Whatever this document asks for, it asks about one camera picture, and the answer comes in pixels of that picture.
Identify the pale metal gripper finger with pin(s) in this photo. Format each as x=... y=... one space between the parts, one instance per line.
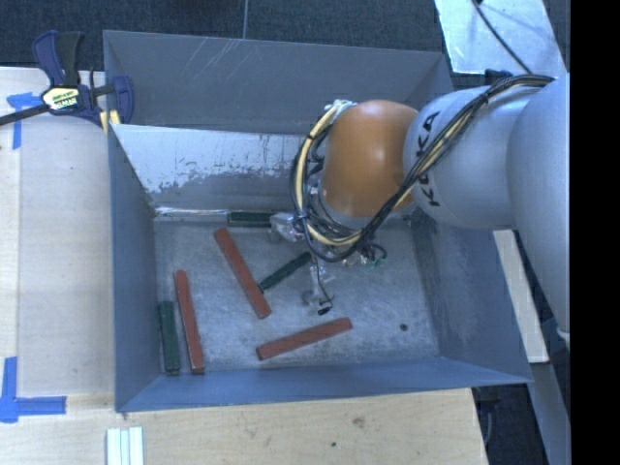
x=286 y=226
x=320 y=284

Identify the dark green flat block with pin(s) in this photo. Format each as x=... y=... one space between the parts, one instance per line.
x=249 y=219
x=169 y=338
x=285 y=271

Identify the red-brown flat block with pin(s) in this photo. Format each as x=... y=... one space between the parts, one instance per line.
x=189 y=322
x=304 y=338
x=242 y=273

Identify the grey metal bin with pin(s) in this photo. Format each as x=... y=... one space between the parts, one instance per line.
x=339 y=347

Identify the pale wood flat board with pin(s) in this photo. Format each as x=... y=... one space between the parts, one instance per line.
x=63 y=259

